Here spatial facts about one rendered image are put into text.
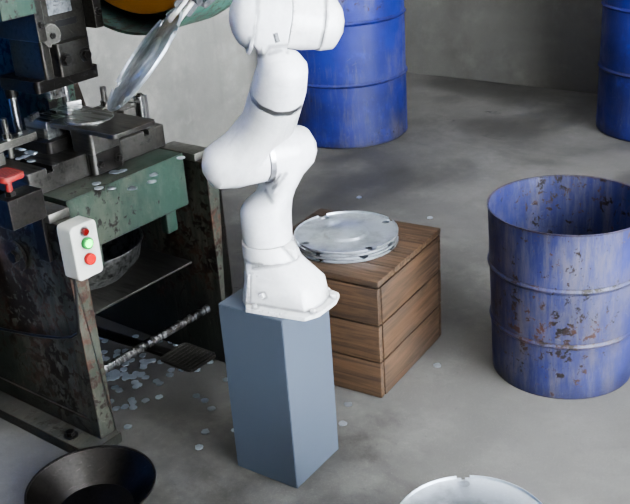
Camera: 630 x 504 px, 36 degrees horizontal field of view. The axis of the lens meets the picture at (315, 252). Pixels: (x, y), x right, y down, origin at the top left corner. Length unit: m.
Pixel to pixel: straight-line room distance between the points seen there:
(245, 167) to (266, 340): 0.40
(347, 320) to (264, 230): 0.56
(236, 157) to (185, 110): 2.59
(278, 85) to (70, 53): 0.78
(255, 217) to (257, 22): 0.44
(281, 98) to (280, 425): 0.79
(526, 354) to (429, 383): 0.28
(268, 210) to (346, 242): 0.59
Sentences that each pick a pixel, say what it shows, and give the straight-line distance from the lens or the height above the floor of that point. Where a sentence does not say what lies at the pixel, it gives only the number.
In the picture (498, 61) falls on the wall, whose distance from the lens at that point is 5.54.
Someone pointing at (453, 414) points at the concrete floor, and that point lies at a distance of 2.54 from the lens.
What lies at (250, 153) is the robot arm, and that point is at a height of 0.82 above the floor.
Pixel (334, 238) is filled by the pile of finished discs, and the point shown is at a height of 0.38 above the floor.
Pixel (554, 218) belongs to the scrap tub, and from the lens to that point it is 2.80.
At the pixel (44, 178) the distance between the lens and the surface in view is 2.41.
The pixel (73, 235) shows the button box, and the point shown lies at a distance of 2.23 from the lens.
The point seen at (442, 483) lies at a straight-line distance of 1.92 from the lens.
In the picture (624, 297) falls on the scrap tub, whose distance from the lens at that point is 2.53.
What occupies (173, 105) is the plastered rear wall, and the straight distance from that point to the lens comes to 4.49.
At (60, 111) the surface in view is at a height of 0.78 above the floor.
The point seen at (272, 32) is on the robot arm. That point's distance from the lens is 1.83.
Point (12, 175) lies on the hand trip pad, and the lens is 2.21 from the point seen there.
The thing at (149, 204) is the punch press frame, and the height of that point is 0.55.
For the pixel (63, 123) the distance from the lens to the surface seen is 2.48.
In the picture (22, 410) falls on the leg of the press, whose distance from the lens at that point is 2.73.
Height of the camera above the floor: 1.43
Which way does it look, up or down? 24 degrees down
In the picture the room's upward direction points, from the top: 4 degrees counter-clockwise
